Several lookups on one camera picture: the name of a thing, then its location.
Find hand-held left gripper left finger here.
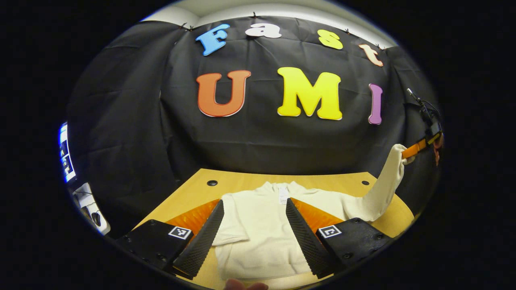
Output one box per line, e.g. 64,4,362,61
116,199,225,280

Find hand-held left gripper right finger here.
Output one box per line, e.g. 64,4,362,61
285,197,395,280

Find cream sweatshirt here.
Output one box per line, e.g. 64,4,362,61
212,144,416,280

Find black backdrop cloth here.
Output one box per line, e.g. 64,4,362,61
67,16,442,238

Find white side desk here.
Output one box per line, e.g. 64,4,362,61
73,182,111,236

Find computer monitor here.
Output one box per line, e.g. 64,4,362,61
58,122,78,184

